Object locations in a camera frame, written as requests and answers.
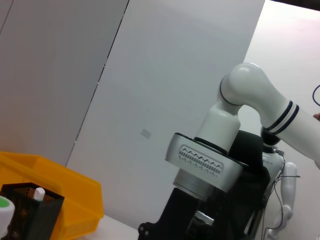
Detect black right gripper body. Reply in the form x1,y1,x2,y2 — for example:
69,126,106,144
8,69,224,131
137,187,218,240

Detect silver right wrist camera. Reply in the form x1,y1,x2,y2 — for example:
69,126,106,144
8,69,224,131
164,132,243,193

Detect black mesh pen holder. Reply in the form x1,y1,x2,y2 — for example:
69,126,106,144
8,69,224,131
0,182,65,240

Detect mint green pen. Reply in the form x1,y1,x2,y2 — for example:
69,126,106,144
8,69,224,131
32,187,46,203

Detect white partition board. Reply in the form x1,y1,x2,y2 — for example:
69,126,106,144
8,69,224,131
65,0,266,230

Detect black office chair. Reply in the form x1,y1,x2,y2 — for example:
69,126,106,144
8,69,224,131
199,129,272,240

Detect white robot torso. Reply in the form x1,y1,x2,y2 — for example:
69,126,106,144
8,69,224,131
259,146,301,240

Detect yellow plastic storage bin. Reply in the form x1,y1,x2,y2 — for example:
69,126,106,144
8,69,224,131
0,151,105,240

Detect clear water bottle green label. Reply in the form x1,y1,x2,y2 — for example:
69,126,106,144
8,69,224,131
0,195,16,238

